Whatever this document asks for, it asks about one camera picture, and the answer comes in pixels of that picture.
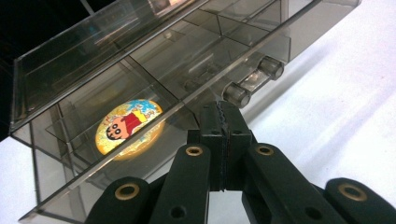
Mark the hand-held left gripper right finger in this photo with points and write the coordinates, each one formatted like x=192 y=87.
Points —
x=236 y=137

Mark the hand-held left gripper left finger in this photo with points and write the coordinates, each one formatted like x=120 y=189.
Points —
x=214 y=137

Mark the round yellow cartoon pin badge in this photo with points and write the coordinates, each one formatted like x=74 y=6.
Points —
x=127 y=127

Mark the smoky acrylic drawer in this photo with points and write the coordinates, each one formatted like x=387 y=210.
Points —
x=199 y=82
x=174 y=56

